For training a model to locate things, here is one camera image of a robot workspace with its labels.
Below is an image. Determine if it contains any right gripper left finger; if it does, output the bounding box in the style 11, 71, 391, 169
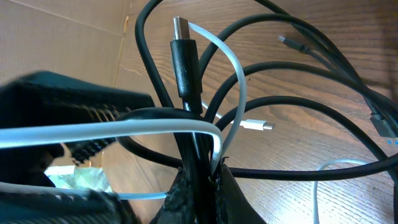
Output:
150, 167, 197, 224

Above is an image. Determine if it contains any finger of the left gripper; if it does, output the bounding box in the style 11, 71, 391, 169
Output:
1, 71, 154, 128

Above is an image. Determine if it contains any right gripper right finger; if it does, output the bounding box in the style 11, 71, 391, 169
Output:
215, 158, 266, 224

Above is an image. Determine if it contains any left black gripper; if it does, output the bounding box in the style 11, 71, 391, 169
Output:
1, 144, 141, 223

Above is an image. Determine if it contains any white USB cable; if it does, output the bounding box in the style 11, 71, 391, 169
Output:
0, 21, 371, 224

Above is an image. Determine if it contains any black USB cable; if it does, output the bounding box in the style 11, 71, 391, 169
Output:
114, 0, 398, 224

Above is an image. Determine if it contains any cardboard box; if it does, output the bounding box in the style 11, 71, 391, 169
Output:
1, 0, 132, 86

